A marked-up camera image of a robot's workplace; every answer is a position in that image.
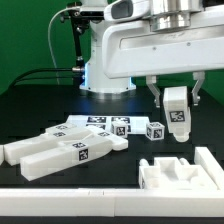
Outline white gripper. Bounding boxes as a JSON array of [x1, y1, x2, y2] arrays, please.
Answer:
[[102, 14, 224, 108]]

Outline white marker cube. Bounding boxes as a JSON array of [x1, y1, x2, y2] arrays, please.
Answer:
[[111, 121, 128, 138], [146, 122, 165, 141]]

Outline white chair seat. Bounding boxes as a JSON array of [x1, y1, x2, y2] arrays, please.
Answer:
[[139, 157, 218, 190]]

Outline white chair back frame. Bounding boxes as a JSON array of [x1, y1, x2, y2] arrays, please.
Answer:
[[3, 126, 128, 181]]

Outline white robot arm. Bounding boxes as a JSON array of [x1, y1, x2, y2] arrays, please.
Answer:
[[71, 0, 224, 103]]

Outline white marker base plate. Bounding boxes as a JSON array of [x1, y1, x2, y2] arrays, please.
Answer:
[[67, 115, 149, 134]]

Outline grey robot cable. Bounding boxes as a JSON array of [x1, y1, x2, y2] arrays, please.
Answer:
[[47, 5, 82, 86]]

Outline white L-shaped wall fence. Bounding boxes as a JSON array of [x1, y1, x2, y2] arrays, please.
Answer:
[[0, 147, 224, 217]]

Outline black table cable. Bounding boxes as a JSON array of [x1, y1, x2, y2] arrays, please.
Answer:
[[8, 67, 84, 91]]

